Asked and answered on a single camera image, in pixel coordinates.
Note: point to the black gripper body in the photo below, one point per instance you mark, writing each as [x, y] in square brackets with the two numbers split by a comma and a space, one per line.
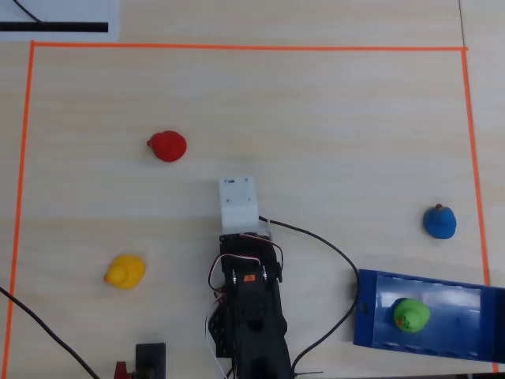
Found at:
[245, 244]

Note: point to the green rubber duck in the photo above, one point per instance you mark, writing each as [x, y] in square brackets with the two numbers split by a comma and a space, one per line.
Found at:
[411, 316]

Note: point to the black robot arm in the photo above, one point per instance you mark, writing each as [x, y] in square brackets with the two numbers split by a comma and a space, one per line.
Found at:
[256, 320]

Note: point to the yellow rubber duck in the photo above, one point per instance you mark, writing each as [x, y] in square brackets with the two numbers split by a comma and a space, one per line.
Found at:
[127, 272]

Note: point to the red rubber duck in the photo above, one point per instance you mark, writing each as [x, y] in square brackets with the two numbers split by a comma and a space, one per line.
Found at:
[169, 147]

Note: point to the blue rubber duck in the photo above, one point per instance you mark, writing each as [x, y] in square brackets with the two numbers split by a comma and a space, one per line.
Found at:
[440, 223]

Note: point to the blue plastic box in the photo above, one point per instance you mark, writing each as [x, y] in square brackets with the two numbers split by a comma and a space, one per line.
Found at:
[453, 316]

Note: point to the orange tape line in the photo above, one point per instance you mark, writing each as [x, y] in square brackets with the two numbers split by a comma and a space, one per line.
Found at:
[471, 130]
[236, 47]
[23, 158]

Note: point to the white board with black stripe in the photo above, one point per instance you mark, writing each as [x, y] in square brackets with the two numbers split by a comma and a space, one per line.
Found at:
[59, 13]

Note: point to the white camera box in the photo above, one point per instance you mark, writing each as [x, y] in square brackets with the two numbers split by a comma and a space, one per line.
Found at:
[238, 201]

